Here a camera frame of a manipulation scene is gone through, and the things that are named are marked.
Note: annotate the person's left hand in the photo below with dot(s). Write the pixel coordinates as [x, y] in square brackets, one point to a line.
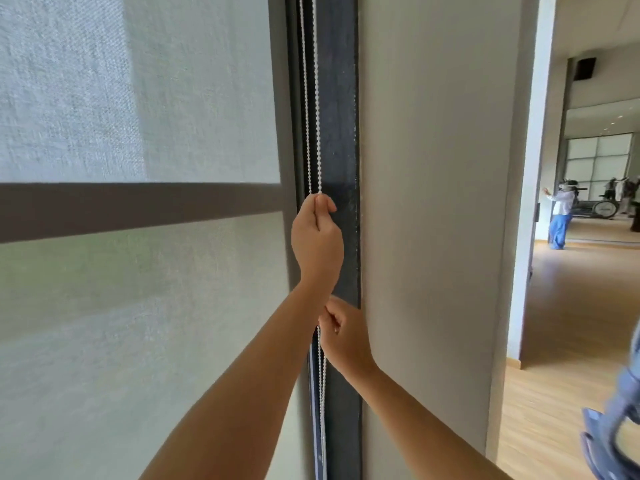
[315, 249]

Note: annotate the large wall mirror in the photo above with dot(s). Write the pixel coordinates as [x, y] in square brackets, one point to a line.
[600, 124]

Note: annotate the black wall speaker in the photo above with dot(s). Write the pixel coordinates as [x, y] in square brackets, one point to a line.
[584, 68]

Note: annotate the white fabric roller blind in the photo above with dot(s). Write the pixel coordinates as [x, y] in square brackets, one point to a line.
[125, 94]

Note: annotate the person's right fingers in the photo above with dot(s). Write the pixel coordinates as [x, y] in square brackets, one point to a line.
[330, 322]

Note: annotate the person's left thumb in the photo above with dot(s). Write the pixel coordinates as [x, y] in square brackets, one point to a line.
[327, 204]

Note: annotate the person's left forearm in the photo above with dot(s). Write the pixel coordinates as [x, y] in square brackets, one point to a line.
[245, 394]

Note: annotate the person's right hand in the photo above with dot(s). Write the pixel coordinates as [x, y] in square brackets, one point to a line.
[350, 339]

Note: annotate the person's right forearm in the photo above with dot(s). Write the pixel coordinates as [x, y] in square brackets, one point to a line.
[420, 429]

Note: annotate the black exercise machine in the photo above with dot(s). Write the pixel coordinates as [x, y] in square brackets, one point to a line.
[602, 207]

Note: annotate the dark window frame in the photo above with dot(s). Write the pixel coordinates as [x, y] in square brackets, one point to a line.
[340, 119]

